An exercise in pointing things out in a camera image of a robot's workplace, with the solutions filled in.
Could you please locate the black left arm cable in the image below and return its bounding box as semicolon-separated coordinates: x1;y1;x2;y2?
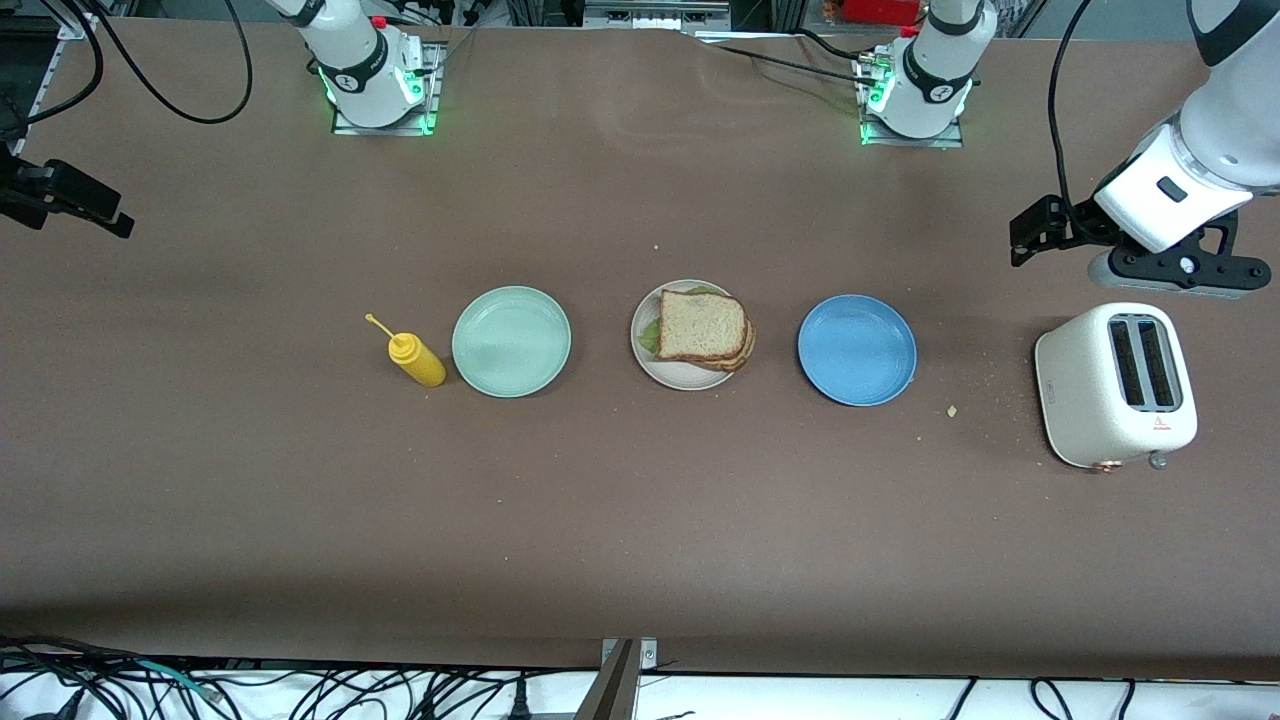
1047;0;1099;221

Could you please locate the teal cable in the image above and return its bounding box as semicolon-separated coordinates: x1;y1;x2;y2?
135;658;216;698

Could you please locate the light brown bread slice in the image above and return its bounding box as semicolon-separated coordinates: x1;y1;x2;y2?
695;320;757;373

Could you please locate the yellow squeeze bottle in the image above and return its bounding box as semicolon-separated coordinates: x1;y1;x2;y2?
365;313;447;389

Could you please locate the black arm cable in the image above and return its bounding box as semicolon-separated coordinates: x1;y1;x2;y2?
1047;0;1099;221
85;0;255;128

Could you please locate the mint green plate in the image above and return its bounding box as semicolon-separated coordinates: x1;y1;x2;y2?
452;287;573;400

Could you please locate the red box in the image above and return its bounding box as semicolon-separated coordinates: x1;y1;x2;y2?
840;0;921;26

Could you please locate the green lettuce leaf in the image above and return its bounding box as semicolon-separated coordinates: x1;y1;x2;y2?
638;285;723;354

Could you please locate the metal table edge bracket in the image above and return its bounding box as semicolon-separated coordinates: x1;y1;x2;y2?
575;638;659;720

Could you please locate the beige plate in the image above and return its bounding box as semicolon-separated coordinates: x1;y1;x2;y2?
631;279;751;391

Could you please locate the blue plate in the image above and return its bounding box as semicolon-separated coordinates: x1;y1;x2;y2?
797;294;918;407

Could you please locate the black cable on table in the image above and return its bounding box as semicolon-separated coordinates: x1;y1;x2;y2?
690;28;881;87

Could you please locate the black hanging cable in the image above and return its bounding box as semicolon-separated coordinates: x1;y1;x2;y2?
0;0;105;141

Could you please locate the dark crust bread slice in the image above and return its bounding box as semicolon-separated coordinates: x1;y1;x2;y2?
655;290;750;362

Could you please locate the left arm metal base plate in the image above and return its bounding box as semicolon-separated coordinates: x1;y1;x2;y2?
858;55;966;149

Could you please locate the white toaster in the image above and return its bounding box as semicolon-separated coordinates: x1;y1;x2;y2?
1035;302;1199;473

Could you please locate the aluminium frame profile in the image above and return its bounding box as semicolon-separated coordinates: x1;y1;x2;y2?
585;0;731;31

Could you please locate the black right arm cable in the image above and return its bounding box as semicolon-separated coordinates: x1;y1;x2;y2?
85;0;255;128

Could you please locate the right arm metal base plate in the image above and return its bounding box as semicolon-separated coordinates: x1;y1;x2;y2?
330;40;443;137

